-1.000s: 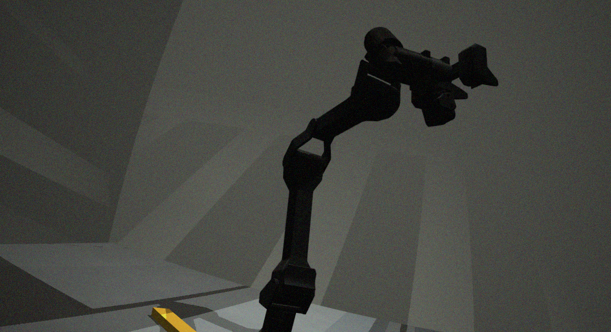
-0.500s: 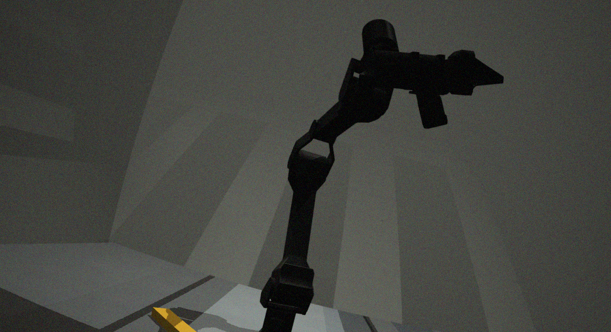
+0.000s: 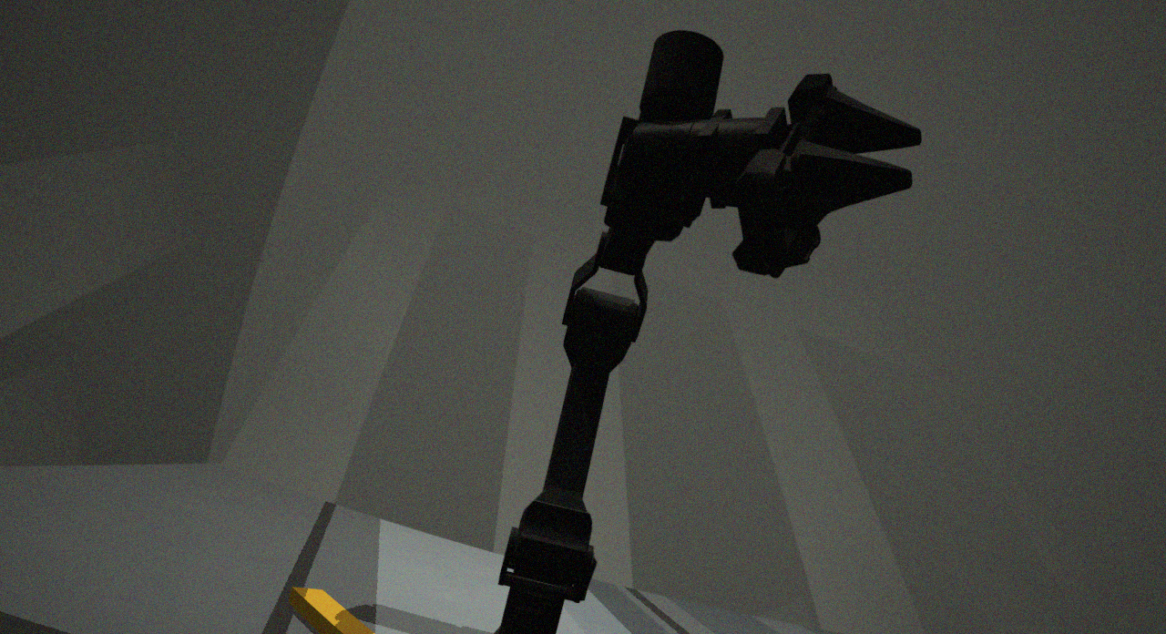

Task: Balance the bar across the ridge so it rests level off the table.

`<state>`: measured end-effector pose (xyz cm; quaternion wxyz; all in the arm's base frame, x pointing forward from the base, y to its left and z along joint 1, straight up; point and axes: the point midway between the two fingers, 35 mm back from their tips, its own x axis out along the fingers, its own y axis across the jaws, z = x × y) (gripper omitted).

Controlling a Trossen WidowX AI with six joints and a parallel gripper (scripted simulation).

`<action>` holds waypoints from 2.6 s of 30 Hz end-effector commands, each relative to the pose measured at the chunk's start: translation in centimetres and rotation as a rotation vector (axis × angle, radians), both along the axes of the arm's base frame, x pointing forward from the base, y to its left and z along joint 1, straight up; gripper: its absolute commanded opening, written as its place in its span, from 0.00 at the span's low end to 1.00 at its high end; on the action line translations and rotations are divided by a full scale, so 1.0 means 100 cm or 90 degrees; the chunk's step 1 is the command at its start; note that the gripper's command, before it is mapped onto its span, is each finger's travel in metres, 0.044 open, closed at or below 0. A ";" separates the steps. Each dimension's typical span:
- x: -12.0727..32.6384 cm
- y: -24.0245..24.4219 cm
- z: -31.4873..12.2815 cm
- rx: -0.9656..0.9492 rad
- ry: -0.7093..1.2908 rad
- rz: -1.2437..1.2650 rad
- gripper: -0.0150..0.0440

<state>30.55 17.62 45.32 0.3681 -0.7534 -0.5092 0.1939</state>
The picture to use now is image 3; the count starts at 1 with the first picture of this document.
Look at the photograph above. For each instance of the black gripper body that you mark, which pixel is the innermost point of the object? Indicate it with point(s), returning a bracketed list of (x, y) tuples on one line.
[(749, 158)]

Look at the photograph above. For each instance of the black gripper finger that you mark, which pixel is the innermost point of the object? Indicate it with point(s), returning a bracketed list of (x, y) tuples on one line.
[(854, 127), (827, 179)]

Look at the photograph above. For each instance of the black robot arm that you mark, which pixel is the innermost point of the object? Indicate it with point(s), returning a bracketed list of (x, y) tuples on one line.
[(649, 197)]

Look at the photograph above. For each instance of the yellow bar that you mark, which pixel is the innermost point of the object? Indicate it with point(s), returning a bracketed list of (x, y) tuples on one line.
[(324, 613)]

